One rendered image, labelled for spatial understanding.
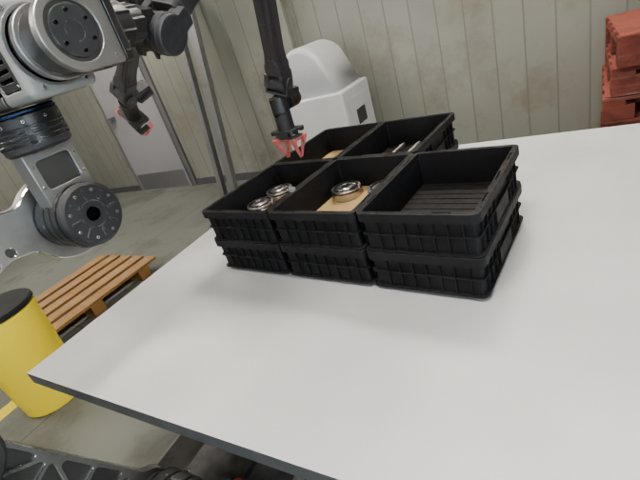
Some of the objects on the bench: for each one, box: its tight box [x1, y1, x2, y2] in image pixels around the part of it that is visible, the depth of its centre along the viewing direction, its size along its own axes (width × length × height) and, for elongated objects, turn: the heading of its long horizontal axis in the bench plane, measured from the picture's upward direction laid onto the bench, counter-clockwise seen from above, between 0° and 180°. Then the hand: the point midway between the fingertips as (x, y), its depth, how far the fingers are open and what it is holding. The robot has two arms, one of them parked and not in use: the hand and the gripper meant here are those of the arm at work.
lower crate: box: [280, 244, 378, 285], centre depth 133 cm, size 40×30×12 cm
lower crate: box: [367, 184, 523, 299], centre depth 115 cm, size 40×30×12 cm
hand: (294, 154), depth 144 cm, fingers open, 6 cm apart
